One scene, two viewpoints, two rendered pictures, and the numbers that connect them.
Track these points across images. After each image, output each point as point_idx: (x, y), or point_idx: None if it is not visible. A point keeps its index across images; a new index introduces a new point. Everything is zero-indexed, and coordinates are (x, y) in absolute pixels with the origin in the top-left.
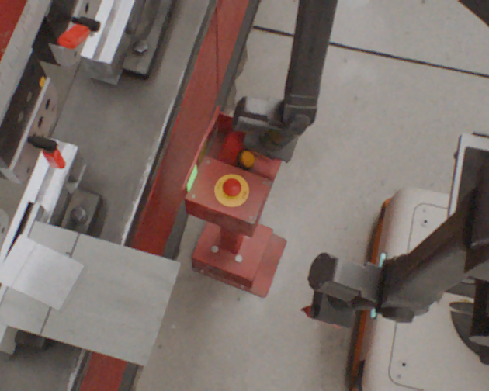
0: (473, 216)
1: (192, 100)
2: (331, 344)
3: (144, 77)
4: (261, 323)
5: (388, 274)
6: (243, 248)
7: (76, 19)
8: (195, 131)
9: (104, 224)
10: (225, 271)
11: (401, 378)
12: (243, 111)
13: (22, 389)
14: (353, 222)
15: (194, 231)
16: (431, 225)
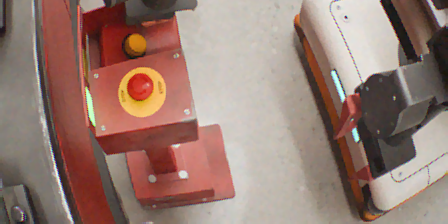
0: None
1: (51, 28)
2: (325, 194)
3: (2, 30)
4: (246, 220)
5: (447, 54)
6: (180, 161)
7: None
8: (67, 61)
9: (45, 213)
10: (178, 194)
11: (402, 173)
12: None
13: None
14: (276, 60)
15: (120, 171)
16: (352, 18)
